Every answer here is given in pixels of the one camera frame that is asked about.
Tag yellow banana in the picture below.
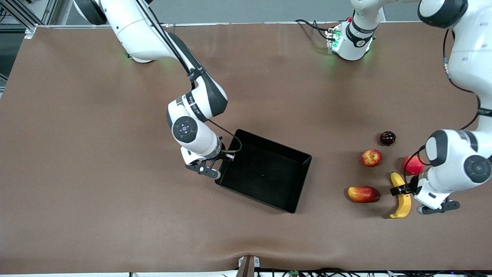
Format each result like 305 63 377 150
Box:
389 172 412 219

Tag small red yellow apple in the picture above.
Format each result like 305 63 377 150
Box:
361 149 383 168

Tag black rectangular plastic tray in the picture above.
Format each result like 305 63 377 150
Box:
214 129 312 214

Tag red yellow mango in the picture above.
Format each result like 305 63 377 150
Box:
347 185 381 203

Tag dark purple plum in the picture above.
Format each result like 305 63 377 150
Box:
379 131 397 147

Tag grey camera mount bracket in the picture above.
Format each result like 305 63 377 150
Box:
237 255 261 277

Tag black left arm base cable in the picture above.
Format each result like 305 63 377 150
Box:
294 18 336 41

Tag aluminium frame struts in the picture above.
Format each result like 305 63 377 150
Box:
0 0 58 39

